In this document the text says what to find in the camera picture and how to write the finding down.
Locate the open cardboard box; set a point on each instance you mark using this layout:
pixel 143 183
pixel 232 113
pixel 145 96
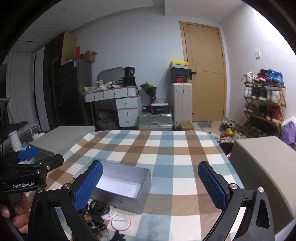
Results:
pixel 89 56

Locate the red-rimmed round badge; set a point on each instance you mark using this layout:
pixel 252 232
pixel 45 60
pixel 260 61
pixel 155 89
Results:
pixel 120 222

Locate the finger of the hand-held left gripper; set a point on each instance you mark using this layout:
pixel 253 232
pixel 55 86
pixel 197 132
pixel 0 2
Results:
pixel 27 153
pixel 49 161

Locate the silver flat suitcase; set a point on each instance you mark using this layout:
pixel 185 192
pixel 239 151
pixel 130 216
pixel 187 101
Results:
pixel 155 121

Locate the black and red box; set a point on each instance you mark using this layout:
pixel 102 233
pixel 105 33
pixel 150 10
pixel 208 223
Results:
pixel 160 108

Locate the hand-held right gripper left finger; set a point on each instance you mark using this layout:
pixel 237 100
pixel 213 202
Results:
pixel 89 185

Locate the yellow shoe box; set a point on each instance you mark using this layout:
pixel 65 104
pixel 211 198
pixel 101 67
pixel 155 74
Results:
pixel 179 64

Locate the silver cardboard box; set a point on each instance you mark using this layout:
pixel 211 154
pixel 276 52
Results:
pixel 122 185

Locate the flat cardboard sheet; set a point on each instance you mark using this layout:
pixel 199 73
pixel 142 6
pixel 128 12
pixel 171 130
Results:
pixel 69 47

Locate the black shoe box red logo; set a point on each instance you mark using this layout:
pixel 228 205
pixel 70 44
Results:
pixel 179 79

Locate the arched grey mirror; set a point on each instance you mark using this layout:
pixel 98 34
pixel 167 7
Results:
pixel 108 74

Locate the checkered tablecloth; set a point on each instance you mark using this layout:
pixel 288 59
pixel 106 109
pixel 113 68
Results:
pixel 166 157

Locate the wooden shoe rack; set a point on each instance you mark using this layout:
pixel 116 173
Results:
pixel 282 102

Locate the dark wrapped bouquet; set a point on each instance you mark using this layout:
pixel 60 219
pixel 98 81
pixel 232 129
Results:
pixel 149 89

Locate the small black box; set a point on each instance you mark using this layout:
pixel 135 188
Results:
pixel 146 108

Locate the white curtain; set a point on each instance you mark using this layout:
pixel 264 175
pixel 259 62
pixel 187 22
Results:
pixel 20 88

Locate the dark wardrobe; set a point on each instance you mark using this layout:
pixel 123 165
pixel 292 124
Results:
pixel 53 81

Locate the person's left hand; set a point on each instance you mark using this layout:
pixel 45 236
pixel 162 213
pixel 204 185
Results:
pixel 19 215

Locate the black stand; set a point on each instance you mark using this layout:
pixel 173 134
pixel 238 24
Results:
pixel 4 125

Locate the purple bag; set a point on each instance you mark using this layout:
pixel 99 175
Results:
pixel 289 133

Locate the rows of sneakers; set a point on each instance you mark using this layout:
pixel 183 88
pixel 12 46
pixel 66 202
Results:
pixel 263 92

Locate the white vanity desk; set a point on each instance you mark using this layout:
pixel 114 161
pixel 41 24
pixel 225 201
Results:
pixel 120 104

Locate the dark grey refrigerator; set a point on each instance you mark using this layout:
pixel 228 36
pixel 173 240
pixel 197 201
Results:
pixel 76 92

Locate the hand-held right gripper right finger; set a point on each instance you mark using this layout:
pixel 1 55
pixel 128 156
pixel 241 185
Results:
pixel 211 187

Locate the grey shoe box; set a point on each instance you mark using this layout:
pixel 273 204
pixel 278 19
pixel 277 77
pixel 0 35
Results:
pixel 180 71

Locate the small brown cardboard box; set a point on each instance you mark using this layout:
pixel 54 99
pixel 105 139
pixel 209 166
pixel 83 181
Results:
pixel 186 126

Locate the white upright suitcase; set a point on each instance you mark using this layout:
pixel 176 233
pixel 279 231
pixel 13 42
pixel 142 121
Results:
pixel 181 104

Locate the wooden door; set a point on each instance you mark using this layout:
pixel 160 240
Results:
pixel 205 76

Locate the grey bedside cabinet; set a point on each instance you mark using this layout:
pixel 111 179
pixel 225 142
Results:
pixel 62 138

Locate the black paper bag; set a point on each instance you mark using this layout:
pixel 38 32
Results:
pixel 129 76

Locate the black hair claw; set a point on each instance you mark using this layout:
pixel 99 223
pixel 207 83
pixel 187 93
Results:
pixel 118 236

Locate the white paper roll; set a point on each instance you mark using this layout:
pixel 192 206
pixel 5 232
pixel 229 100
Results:
pixel 15 140

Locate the pile of floor shoes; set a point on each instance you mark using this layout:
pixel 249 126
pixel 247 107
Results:
pixel 227 131

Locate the white round badge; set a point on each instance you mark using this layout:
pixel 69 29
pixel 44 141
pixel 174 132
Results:
pixel 112 213

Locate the light switch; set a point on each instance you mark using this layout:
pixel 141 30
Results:
pixel 257 54

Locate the desk clutter pile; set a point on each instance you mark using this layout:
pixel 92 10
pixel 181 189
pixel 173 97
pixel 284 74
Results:
pixel 104 85

